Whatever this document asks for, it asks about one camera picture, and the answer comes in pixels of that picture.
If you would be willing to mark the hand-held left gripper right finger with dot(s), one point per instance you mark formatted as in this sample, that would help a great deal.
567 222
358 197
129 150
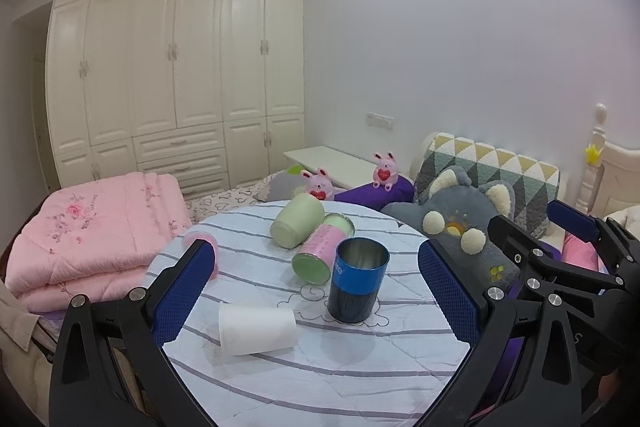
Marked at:
450 292

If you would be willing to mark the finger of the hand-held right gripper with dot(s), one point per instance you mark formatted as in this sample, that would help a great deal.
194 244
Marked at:
575 219
530 257

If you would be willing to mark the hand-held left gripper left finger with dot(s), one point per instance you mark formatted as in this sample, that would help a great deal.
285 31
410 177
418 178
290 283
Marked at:
185 287

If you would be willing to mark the white paper cup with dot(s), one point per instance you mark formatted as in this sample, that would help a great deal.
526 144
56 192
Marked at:
257 329

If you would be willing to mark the pink plastic cup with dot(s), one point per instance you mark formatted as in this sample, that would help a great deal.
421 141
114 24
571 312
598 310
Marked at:
200 237

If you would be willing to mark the blue metal cup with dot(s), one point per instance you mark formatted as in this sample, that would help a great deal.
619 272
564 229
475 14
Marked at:
355 292

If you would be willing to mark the light green cup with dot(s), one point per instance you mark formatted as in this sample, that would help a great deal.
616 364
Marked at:
297 222

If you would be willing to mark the pink cloth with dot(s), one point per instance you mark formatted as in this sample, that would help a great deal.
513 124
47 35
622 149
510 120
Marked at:
580 254

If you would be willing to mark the cream bed headboard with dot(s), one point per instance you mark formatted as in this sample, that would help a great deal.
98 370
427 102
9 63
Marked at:
620 177

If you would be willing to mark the yellow star toy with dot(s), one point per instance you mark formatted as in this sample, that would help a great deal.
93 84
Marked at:
593 154

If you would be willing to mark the grey cat plush pillow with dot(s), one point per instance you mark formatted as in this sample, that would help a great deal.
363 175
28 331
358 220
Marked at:
480 207

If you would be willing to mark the heart printed bedsheet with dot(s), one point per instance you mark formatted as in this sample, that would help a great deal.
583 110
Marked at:
220 202

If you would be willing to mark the triangle patterned cushion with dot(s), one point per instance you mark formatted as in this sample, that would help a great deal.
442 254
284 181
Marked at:
500 162

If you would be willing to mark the pink folded quilt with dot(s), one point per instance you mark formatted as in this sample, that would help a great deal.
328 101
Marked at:
90 237

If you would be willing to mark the purple pillow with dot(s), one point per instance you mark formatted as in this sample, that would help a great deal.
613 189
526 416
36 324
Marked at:
370 196

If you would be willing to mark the striped tablecloth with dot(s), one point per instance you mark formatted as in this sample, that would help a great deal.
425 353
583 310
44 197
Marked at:
350 382

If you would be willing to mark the pink can with green lid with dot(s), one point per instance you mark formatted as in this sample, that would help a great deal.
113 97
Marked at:
320 252

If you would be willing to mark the pink bunny plush toy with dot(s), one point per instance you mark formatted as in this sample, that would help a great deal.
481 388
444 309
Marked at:
317 184
385 172

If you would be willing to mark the beige garment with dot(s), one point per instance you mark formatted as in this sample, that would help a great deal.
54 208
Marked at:
15 327

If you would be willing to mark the white bedside shelf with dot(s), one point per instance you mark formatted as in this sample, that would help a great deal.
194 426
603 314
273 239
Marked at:
330 159

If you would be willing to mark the cream white wardrobe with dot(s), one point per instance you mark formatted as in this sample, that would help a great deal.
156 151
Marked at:
150 57

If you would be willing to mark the white wall socket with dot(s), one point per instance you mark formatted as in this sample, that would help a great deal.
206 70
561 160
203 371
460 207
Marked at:
380 120

